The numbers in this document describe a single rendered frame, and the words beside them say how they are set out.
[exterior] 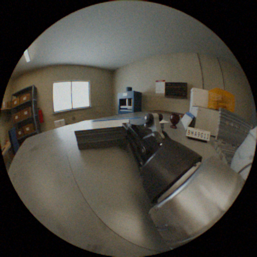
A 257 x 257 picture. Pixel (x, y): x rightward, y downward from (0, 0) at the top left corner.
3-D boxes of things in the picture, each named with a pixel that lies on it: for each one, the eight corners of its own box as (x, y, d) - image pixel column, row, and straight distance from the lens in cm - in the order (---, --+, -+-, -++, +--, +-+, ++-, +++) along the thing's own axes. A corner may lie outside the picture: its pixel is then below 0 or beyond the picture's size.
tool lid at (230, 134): (220, 107, 53) (219, 107, 54) (215, 142, 52) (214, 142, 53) (252, 124, 85) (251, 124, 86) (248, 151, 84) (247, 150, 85)
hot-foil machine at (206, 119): (193, 132, 65) (198, 80, 66) (186, 122, 103) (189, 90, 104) (246, 146, 111) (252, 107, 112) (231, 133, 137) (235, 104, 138)
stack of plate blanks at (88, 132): (78, 149, 34) (72, 129, 31) (85, 136, 45) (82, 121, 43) (162, 138, 41) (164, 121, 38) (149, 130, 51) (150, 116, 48)
